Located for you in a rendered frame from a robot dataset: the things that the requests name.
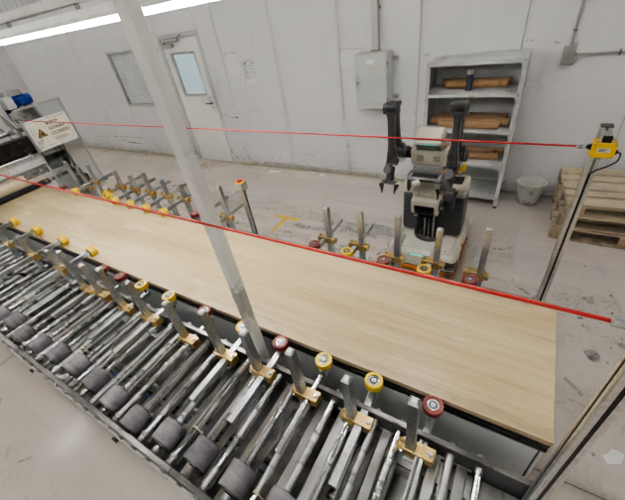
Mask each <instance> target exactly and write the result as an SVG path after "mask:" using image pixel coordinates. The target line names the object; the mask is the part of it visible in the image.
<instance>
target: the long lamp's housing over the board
mask: <svg viewBox="0 0 625 500"><path fill-rule="evenodd" d="M139 1H140V4H141V7H142V8H147V7H151V6H156V5H160V4H164V3H169V2H173V1H178V0H139ZM116 14H117V12H116V10H115V7H114V5H113V2H112V1H109V2H106V3H102V4H98V5H94V6H90V7H87V8H83V9H79V10H75V11H71V12H68V13H64V14H60V15H56V16H53V17H50V18H46V19H42V20H38V21H34V22H31V23H27V24H23V25H19V26H15V27H12V28H8V29H4V30H0V41H3V40H7V39H11V38H16V37H20V36H25V35H29V34H33V33H38V32H41V31H46V30H50V29H54V28H59V27H63V26H68V25H72V24H76V23H81V22H85V21H90V20H94V19H98V18H103V17H107V16H112V15H116Z"/></svg>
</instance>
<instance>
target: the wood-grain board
mask: <svg viewBox="0 0 625 500"><path fill-rule="evenodd" d="M14 216H15V217H16V218H18V219H19V221H20V222H21V223H20V224H18V225H16V226H13V225H10V226H8V227H11V228H13V229H16V230H18V231H21V232H23V233H27V232H28V231H30V230H32V229H31V228H32V227H34V226H36V225H39V226H40V227H41V228H42V229H43V230H44V232H43V233H41V234H40V235H36V234H33V235H31V236H33V237H35V238H38V239H40V240H43V241H45V242H48V243H50V244H51V243H53V242H55V241H56V240H57V238H58V237H59V236H61V235H65V236H66V237H67V238H68V239H69V243H67V244H66V245H64V246H62V245H61V244H60V245H58V247H60V248H61V249H64V250H66V251H69V252H71V253H74V254H76V255H80V254H82V253H83V252H85V249H86V248H87V247H89V246H91V245H93V246H95V247H96V248H97V249H98V251H99V253H98V254H97V255H95V256H94V257H91V256H88V257H86V259H89V260H91V261H93V262H96V263H98V264H101V265H103V264H106V265H108V267H109V268H111V269H113V270H116V271H118V272H126V274H127V275H128V276H130V277H133V278H135V279H138V280H140V281H141V280H146V281H147V282H148V284H150V285H153V286H155V287H158V288H160V289H162V290H165V291H174V292H175V294H176V295H177V296H180V297H182V298H185V299H187V300H190V301H192V302H194V303H197V304H199V305H202V306H204V305H209V306H210V307H211V309H212V310H214V311H217V312H219V313H223V314H226V315H228V316H230V317H233V318H235V319H238V320H240V321H241V320H242V318H241V315H240V313H239V311H238V308H237V306H236V304H235V302H234V299H233V297H232V294H231V292H230V290H229V287H228V285H227V282H226V280H225V277H224V275H223V272H222V270H221V267H220V265H219V263H218V260H217V258H216V255H215V253H214V250H213V248H212V245H211V243H210V240H209V238H208V236H207V233H206V231H205V228H204V226H203V225H202V224H198V223H194V222H190V221H186V220H182V219H177V218H173V217H169V216H166V217H162V216H161V215H160V214H158V213H153V212H148V213H145V212H144V211H143V210H141V209H137V208H131V209H129V208H127V207H126V206H124V205H120V204H117V205H113V204H112V203H111V202H108V201H104V200H100V199H95V198H91V197H87V196H83V195H77V196H75V195H73V194H72V193H71V192H66V191H62V190H58V189H54V188H50V187H47V188H45V189H43V190H40V191H38V192H36V193H34V194H32V195H29V196H27V197H25V198H23V199H21V200H18V201H16V202H14V203H12V204H10V205H7V206H5V207H3V208H1V209H0V223H1V224H4V223H6V222H8V221H9V220H8V219H10V218H12V217H14ZM224 233H225V236H226V238H227V241H228V244H229V246H230V249H231V252H232V255H233V257H234V260H235V263H236V265H237V268H238V271H239V274H240V276H241V279H242V282H243V285H244V287H245V290H246V293H247V295H248V298H249V301H250V304H251V306H252V309H253V312H254V314H255V316H256V319H257V322H258V324H259V327H260V329H262V330H265V331H267V332H270V333H272V334H275V335H277V336H278V335H284V336H286V337H287V338H288V340H289V341H291V342H294V343H296V344H298V345H301V346H303V347H306V348H308V349H311V350H313V351H316V352H318V353H322V352H327V353H329V354H330V355H331V358H333V359H335V360H338V361H340V362H343V363H345V364H348V365H350V366H353V367H355V368H358V369H360V370H363V371H365V372H367V373H370V372H377V373H379V374H380V375H381V376H382V378H383V379H385V380H387V381H390V382H392V383H395V384H397V385H399V386H402V387H404V388H407V389H409V390H412V391H414V392H417V393H419V394H422V395H424V396H429V395H433V396H437V397H439V398H440V399H441V400H442V402H443V403H444V404H446V405H449V406H451V407H454V408H456V409H459V410H461V411H464V412H465V413H467V414H470V415H472V416H475V417H477V418H480V419H482V420H485V421H487V422H490V423H492V424H495V425H497V426H499V427H502V428H504V429H507V430H509V431H512V432H514V433H517V434H519V435H522V436H524V437H527V438H531V439H533V440H535V441H538V442H540V443H543V444H545V445H548V446H550V447H552V445H553V444H554V423H555V384H556V343H557V310H553V309H549V308H545V307H540V306H536V305H532V304H528V303H524V302H520V301H516V300H511V299H507V298H503V297H499V296H495V295H491V294H487V293H482V292H478V291H474V290H470V289H466V288H463V287H458V286H454V285H450V284H446V283H442V282H438V281H434V280H429V279H425V278H421V277H417V276H413V275H409V274H405V273H400V272H396V271H392V270H388V269H384V268H380V267H375V266H371V265H367V264H363V263H359V262H355V261H351V260H346V259H342V258H338V257H334V256H330V255H326V254H322V253H317V252H314V251H310V250H306V249H302V248H298V247H294V246H289V245H285V244H281V243H277V242H273V241H269V240H264V239H260V238H256V237H252V236H248V235H244V234H240V233H235V232H231V231H227V230H224Z"/></svg>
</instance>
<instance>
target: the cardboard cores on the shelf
mask: <svg viewBox="0 0 625 500"><path fill-rule="evenodd" d="M512 81H513V76H497V77H474V78H473V82H472V87H507V85H508V84H512ZM465 85H466V78H447V79H444V80H443V81H442V86H445V88H465ZM507 117H508V113H481V112H469V113H468V114H465V119H464V128H469V129H493V130H498V128H499V126H503V127H508V125H509V120H510V118H507ZM430 124H437V125H438V126H439V127H445V128H453V114H449V112H442V113H441V114H434V115H433V117H431V120H430ZM463 146H466V145H463ZM466 150H469V156H468V159H482V160H497V157H498V154H503V152H504V148H497V147H481V146H466Z"/></svg>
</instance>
